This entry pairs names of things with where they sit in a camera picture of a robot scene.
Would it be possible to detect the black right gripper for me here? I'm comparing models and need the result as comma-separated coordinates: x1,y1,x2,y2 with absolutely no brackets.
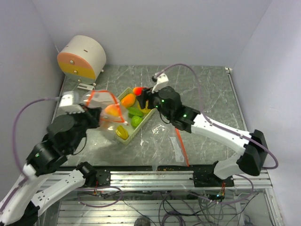
137,83,172,121

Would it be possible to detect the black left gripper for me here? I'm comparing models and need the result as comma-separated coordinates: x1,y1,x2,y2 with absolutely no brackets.
67,102,103,151

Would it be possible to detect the red toy tomato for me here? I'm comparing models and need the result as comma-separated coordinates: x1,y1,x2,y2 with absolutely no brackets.
133,87,144,96

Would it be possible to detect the toy peach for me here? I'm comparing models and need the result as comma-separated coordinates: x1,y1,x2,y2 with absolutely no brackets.
104,104,120,117

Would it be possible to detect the clear bag orange zipper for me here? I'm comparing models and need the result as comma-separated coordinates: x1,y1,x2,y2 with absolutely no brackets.
81,90,129,131

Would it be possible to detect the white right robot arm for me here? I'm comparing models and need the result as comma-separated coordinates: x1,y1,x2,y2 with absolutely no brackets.
134,86,267,186

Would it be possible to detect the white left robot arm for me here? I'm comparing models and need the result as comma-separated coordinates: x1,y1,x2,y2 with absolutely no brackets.
0,104,102,226

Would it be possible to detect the yellow toy fruit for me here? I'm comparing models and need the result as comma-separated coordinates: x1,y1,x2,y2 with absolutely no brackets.
137,101,152,114

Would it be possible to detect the orange toy mango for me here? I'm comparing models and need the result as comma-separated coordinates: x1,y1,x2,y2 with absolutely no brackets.
120,93,136,108

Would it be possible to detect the green toy leaf vegetable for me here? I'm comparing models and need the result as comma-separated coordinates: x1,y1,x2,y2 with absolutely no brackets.
127,107,143,118

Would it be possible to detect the pale green plastic basket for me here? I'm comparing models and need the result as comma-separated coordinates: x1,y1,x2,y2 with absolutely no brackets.
103,87,154,145

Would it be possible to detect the green toy round vegetable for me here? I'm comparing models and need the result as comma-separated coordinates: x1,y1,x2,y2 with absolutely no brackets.
131,115,143,128

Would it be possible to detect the yellow toy starfruit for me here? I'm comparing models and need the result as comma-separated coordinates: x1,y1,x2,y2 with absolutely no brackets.
115,125,129,140

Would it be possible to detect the round cream drawer box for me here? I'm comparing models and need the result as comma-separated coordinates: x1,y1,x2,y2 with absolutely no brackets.
57,35,107,85

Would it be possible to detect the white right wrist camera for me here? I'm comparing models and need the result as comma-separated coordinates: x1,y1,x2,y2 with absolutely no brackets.
151,73,169,93

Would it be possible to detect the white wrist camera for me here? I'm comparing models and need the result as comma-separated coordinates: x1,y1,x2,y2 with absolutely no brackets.
151,73,169,93
58,91,84,114

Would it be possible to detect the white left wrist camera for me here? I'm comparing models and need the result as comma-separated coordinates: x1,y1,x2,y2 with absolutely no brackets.
58,91,84,114

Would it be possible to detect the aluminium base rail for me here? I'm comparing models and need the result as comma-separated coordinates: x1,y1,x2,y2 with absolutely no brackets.
96,168,273,191

